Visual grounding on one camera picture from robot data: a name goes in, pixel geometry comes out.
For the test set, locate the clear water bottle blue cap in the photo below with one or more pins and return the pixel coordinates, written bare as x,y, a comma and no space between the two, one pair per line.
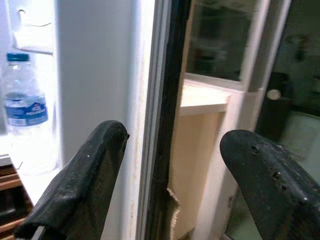
26,112

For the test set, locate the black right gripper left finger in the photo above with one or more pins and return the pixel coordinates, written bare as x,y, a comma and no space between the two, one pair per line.
75,195

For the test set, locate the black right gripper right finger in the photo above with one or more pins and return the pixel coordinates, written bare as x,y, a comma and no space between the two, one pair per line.
275,190

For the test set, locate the round white door sticker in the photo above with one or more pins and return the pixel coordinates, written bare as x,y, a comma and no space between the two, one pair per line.
273,94

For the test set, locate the beige kitchen cabinet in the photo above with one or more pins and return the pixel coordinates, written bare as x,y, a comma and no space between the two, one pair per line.
197,150

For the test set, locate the glass sliding door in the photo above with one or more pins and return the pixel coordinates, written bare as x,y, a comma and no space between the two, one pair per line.
300,62

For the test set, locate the kitchen window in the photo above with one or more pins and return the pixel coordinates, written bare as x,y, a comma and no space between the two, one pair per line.
217,37

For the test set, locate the wooden wine rack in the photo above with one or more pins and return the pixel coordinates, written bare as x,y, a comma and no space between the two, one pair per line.
10,180

